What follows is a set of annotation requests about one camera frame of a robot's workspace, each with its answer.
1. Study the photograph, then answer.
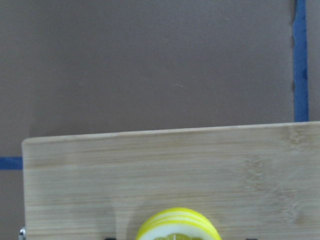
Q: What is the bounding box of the yellow lemon slice stack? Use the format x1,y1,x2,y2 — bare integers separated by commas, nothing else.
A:
135,207,221,240

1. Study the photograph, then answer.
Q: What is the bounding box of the wooden cutting board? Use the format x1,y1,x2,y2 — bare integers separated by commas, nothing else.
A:
22,121,320,240

